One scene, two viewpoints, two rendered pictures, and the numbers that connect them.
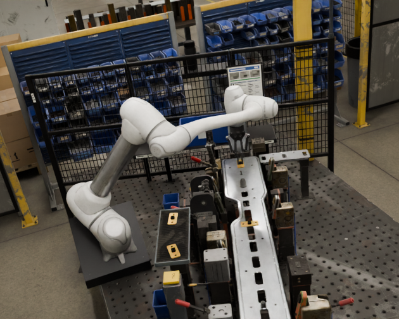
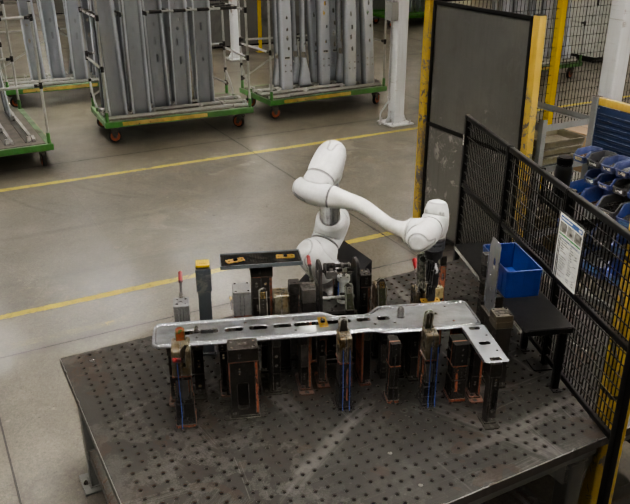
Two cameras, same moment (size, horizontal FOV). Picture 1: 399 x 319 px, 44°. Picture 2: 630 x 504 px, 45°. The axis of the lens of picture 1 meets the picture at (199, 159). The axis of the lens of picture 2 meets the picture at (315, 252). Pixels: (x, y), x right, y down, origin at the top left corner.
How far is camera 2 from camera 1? 3.19 m
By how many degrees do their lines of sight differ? 69
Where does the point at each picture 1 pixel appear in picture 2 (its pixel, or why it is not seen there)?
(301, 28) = not seen: outside the picture
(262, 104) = (410, 226)
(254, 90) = (572, 263)
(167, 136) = (305, 181)
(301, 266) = (238, 344)
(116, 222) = (306, 245)
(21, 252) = not seen: hidden behind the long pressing
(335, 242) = (380, 443)
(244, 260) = (261, 321)
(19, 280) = not seen: hidden behind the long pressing
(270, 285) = (223, 335)
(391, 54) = not seen: outside the picture
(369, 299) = (275, 462)
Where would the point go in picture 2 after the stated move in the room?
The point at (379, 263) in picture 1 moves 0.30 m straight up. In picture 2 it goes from (339, 477) to (340, 410)
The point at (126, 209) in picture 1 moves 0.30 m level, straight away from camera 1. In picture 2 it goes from (363, 263) to (414, 254)
